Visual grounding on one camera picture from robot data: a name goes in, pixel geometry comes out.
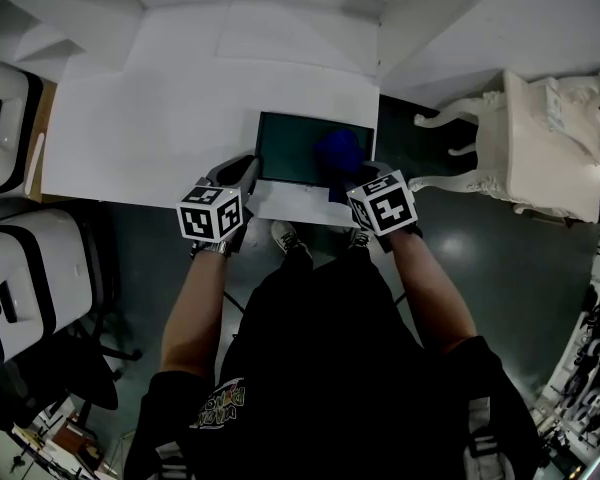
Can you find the person's left forearm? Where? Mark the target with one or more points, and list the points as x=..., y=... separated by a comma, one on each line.
x=195, y=313

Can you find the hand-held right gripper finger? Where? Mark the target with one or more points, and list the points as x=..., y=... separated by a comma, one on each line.
x=350, y=185
x=380, y=167

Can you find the white machine with black trim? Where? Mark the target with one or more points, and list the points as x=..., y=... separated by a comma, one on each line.
x=10, y=123
x=30, y=278

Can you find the person's right forearm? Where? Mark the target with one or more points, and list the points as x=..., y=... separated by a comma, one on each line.
x=437, y=293

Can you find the person's black printed t-shirt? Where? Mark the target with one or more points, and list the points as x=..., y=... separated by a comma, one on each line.
x=330, y=368

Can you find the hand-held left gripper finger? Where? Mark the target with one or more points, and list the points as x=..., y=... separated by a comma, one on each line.
x=251, y=188
x=225, y=164

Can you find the dark rectangular tray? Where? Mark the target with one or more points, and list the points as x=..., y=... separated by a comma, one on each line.
x=290, y=148

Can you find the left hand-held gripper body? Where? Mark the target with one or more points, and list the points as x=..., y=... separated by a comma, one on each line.
x=207, y=215

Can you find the person's right shoe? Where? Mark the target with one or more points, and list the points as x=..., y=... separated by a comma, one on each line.
x=360, y=239

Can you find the person's left shoe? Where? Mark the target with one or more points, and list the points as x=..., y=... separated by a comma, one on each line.
x=289, y=238

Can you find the silver wristwatch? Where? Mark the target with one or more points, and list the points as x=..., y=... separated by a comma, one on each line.
x=217, y=248

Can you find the blue cloth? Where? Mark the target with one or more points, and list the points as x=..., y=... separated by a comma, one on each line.
x=337, y=150

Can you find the white rack of black gear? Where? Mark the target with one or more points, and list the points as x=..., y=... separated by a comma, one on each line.
x=580, y=383

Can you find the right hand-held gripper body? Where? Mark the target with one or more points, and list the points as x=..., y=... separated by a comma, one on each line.
x=385, y=205

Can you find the white ornate dressing table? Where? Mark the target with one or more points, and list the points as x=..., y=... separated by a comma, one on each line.
x=540, y=158

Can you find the person's shoe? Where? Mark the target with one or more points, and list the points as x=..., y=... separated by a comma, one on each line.
x=360, y=239
x=289, y=238

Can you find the black office chair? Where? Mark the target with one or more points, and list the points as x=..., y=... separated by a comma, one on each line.
x=90, y=383

